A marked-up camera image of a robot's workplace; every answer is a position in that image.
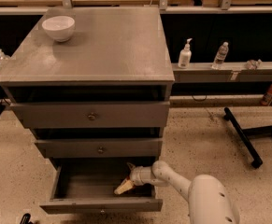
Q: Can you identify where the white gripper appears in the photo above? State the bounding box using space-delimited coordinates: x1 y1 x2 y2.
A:
114 162 151 195

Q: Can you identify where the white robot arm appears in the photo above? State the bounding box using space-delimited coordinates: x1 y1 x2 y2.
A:
114 161 240 224

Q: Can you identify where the grey open bottom drawer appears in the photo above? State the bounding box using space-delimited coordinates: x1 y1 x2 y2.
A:
40 157 163 214

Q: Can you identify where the grey top drawer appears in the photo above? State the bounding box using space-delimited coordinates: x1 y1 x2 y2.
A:
11 102 169 129

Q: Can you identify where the grey middle drawer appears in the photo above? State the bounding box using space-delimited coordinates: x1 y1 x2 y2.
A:
36 138 163 159

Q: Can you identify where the grey drawer cabinet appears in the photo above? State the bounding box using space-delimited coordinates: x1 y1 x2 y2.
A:
0 6 176 216

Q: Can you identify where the black stand base bar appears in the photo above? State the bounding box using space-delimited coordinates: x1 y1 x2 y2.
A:
224 107 263 169

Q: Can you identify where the white pump lotion bottle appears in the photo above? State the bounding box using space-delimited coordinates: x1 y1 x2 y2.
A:
178 38 192 68

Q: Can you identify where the clear plastic water bottle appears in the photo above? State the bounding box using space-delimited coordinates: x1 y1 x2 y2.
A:
211 42 229 70

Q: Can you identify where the white ceramic bowl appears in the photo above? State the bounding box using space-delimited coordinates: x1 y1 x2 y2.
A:
42 16 75 42

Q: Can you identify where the crumpled clear plastic wrap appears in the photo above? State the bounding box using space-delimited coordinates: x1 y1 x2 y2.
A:
246 60 262 70

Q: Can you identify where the orange spray can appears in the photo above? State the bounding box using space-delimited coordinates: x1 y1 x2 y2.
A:
260 84 272 105

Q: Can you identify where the clear pump bottle left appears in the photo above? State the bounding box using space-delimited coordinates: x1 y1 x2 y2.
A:
0 49 10 65

